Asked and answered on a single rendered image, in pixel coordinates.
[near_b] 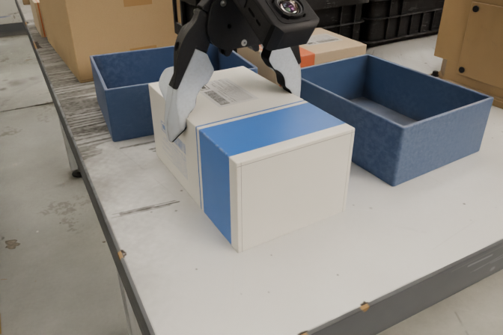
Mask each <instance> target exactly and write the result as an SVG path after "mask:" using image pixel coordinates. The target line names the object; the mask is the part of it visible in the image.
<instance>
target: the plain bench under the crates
mask: <svg viewBox="0 0 503 335"><path fill-rule="evenodd" d="M15 2H16V6H17V9H18V11H19V14H20V16H21V19H22V22H23V25H24V26H25V30H26V32H27V35H28V38H29V40H30V42H31V45H32V48H33V50H34V53H35V56H36V58H37V61H38V63H39V66H40V69H41V71H42V74H43V77H44V79H45V82H46V85H47V87H48V89H49V92H50V95H51V97H52V101H53V102H54V105H55V108H56V111H57V112H58V119H59V123H60V126H61V132H62V135H63V139H64V146H65V149H66V153H67V159H68V162H69V166H70V169H71V170H74V172H73V173H72V175H73V176H74V177H82V179H83V181H84V184H85V187H86V189H87V191H88V194H89V197H90V199H91V202H92V205H93V207H94V210H95V212H96V215H97V218H98V221H99V222H100V226H101V228H102V231H103V234H104V236H105V238H106V241H107V244H108V246H109V250H110V251H111V254H112V257H113V260H114V262H115V265H116V269H117V273H118V281H119V285H120V289H121V297H122V301H123V305H124V312H125V316H126V323H127V328H128V332H129V335H377V334H379V333H380V332H382V331H384V330H386V329H388V328H390V327H392V326H394V325H396V324H398V323H400V322H402V321H403V320H405V319H408V318H409V317H411V316H414V315H415V314H417V313H420V312H421V311H422V310H425V309H427V308H428V307H431V306H433V305H434V304H437V303H439V302H440V301H442V300H444V299H446V298H448V297H450V296H452V295H454V294H456V293H458V292H460V291H462V290H463V289H465V288H467V287H469V286H471V285H473V284H475V283H477V282H479V281H481V280H483V279H484V278H486V277H489V276H490V275H492V274H495V273H496V272H498V271H501V270H502V269H503V109H501V108H498V107H495V106H493V105H492V107H491V109H490V115H489V117H488V121H487V125H486V128H485V132H484V136H483V139H482V142H481V147H480V150H479V151H478V152H476V153H473V154H471V155H469V156H466V157H464V158H462V159H459V160H456V161H455V162H452V163H450V164H448V165H445V166H442V167H440V168H437V169H435V170H432V171H431V172H428V173H426V174H423V175H421V176H418V177H416V178H414V179H411V180H409V181H407V182H404V183H402V184H399V185H396V186H395V187H393V186H390V185H389V184H387V183H386V182H384V181H382V180H381V179H379V178H378V177H376V176H374V175H373V174H371V173H369V172H368V171H366V170H365V169H363V168H361V167H359V166H358V165H356V164H355V163H353V162H351V165H350V177H349V183H348V189H347V202H346V208H345V211H343V212H340V213H338V214H336V215H333V216H330V217H328V218H325V219H323V220H321V221H318V222H315V223H313V224H310V225H308V226H306V227H303V228H300V229H298V230H295V231H293V232H291V233H288V234H285V235H283V236H280V237H278V238H276V239H273V240H270V241H268V242H265V243H263V244H261V245H258V246H255V247H253V248H250V249H248V250H246V251H243V252H240V253H237V252H236V250H235V249H234V248H233V247H232V245H231V244H230V243H229V241H228V240H227V239H226V238H225V237H224V236H223V235H222V233H221V232H220V231H219V230H218V228H217V227H216V226H215V224H214V223H213V222H212V221H211V220H210V219H209V218H208V217H207V215H206V214H205V213H204V211H203V210H202V209H201V208H200V206H199V205H198V204H197V203H196V202H195V201H194V200H193V198H192V197H191V196H190V195H189V193H188V192H187V191H186V189H185V188H184V187H183V186H182V185H181V184H180V183H179V181H178V180H177V179H176V178H175V176H174V175H173V174H172V173H171V171H170V170H169V169H168V168H167V167H166V166H165V164H164V163H163V162H162V161H161V159H160V158H159V157H158V156H157V154H156V145H155V138H154V135H148V136H144V137H140V138H133V139H129V140H124V141H117V142H114V141H113V140H112V137H111V135H110V132H109V129H108V127H107V125H106V122H105V119H104V117H103V113H102V112H101V109H100V106H99V103H98V101H97V95H96V90H95V86H94V81H92V82H85V83H80V82H79V80H78V79H77V78H76V77H75V76H74V74H73V73H72V72H71V70H70V69H69V67H68V66H67V65H66V64H65V63H64V61H63V60H62V59H61V57H60V56H59V54H58V53H57V52H56V51H55V50H54V48H53V47H52V45H51V44H50V43H49V41H48V39H47V37H41V35H40V33H39V31H38V30H37V28H36V26H35V24H34V17H33V14H32V10H31V5H30V4H27V5H24V4H23V2H22V0H15ZM437 37H438V34H433V35H429V36H425V37H417V38H413V39H409V40H402V41H398V42H394V43H387V44H383V45H379V46H372V47H366V53H365V54H371V55H374V56H377V57H379V58H383V59H386V60H388V61H391V62H394V63H396V64H400V65H403V66H405V67H408V68H411V69H414V70H417V71H420V72H422V73H426V74H431V73H433V71H434V70H436V71H438V72H439V71H440V70H441V66H442V60H443V58H439V57H436V56H434V52H435V48H436V41H437Z"/></svg>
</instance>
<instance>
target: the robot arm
mask: <svg viewBox="0 0 503 335"><path fill-rule="evenodd" d="M172 4H173V14H174V32H175V33H176V34H178V35H177V39H176V42H175V45H174V66H173V67H169V68H166V69H165V70H164V71H163V72H162V75H161V76H160V79H159V89H160V90H161V93H162V95H163V97H164V100H165V116H164V121H165V132H166V137H167V140H168V141H170V142H174V141H175V140H176V139H177V138H178V137H179V136H180V135H181V134H182V133H183V132H184V131H185V130H186V118H188V116H189V114H190V113H191V112H192V110H193V109H194V108H195V105H196V98H197V95H198V92H199V91H200V89H201V88H202V87H203V86H205V85H206V84H207V83H208V81H209V80H210V78H211V76H212V74H213V72H214V69H213V65H212V64H211V61H210V59H209V57H208V55H207V51H208V48H209V46H210V43H211V44H213V45H214V46H216V47H218V48H219V52H220V53H221V54H223V55H224V56H226V57H227V56H230V55H231V53H232V51H233V49H238V48H243V47H249V48H250V49H251V50H253V51H256V52H258V51H259V45H261V47H262V49H263V50H262V52H260V56H261V58H262V60H263V62H264V63H265V65H267V66H268V67H269V68H270V69H271V70H273V71H274V72H275V73H276V78H277V82H278V83H279V84H280V85H281V86H282V87H283V89H284V90H286V91H287V92H289V93H293V94H294V95H296V96H298V97H300V91H301V69H300V64H301V57H300V51H299V46H300V45H304V44H307V42H308V41H309V39H310V37H311V35H312V34H313V32H314V29H315V28H316V27H317V24H318V22H319V20H320V19H319V17H318V16H317V15H316V13H315V12H314V11H313V10H312V8H311V7H310V5H309V4H308V3H307V1H306V0H180V15H181V24H180V23H179V22H178V18H177V0H172Z"/></svg>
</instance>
